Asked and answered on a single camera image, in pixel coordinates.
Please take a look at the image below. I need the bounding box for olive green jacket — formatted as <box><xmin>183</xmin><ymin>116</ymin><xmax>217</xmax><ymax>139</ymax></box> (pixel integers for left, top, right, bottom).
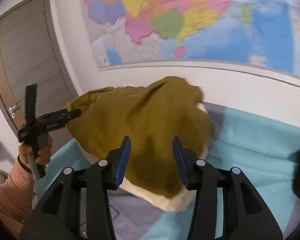
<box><xmin>66</xmin><ymin>76</ymin><xmax>212</xmax><ymax>198</ymax></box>

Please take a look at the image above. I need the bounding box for person's left hand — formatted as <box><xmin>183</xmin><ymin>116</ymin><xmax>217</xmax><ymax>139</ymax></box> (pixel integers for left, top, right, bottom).
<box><xmin>18</xmin><ymin>135</ymin><xmax>53</xmax><ymax>170</ymax></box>

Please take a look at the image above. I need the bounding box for cream white pillow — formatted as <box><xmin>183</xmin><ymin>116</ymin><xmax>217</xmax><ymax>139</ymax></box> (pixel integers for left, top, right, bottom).
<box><xmin>76</xmin><ymin>102</ymin><xmax>209</xmax><ymax>212</ymax></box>

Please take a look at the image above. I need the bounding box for blue grey bed sheet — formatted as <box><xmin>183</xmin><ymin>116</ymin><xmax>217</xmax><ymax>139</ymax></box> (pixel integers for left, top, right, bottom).
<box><xmin>34</xmin><ymin>102</ymin><xmax>300</xmax><ymax>240</ymax></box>

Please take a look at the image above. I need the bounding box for grey wooden door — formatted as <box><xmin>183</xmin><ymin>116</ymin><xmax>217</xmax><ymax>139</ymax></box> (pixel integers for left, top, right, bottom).
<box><xmin>0</xmin><ymin>0</ymin><xmax>83</xmax><ymax>153</ymax></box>

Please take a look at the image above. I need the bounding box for silver door handle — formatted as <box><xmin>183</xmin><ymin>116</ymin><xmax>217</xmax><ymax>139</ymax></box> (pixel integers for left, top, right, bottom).
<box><xmin>8</xmin><ymin>105</ymin><xmax>19</xmax><ymax>119</ymax></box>

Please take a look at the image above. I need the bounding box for colourful wall map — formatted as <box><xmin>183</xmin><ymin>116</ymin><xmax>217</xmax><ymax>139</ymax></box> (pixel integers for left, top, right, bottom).
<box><xmin>80</xmin><ymin>0</ymin><xmax>300</xmax><ymax>77</ymax></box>

